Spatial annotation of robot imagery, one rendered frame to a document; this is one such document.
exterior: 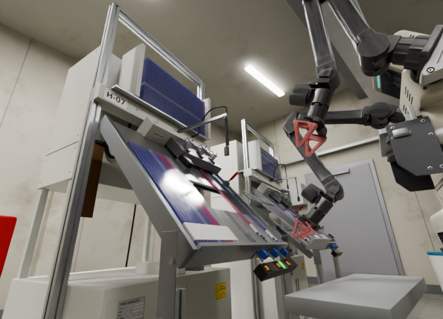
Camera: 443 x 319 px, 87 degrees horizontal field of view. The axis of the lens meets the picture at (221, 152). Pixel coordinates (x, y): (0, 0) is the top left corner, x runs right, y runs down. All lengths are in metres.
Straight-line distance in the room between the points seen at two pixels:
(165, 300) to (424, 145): 0.75
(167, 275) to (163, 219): 0.15
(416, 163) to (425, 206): 4.19
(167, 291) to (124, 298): 0.31
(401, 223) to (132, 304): 4.58
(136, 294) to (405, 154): 0.90
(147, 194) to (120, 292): 0.31
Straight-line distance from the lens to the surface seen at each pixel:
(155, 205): 0.69
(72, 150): 1.23
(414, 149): 0.83
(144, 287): 0.92
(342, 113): 1.23
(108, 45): 1.34
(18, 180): 4.07
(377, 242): 5.03
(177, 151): 1.15
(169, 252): 0.58
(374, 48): 0.83
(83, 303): 0.92
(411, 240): 5.00
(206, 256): 0.66
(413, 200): 5.02
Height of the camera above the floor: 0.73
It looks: 22 degrees up
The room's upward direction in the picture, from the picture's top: 2 degrees counter-clockwise
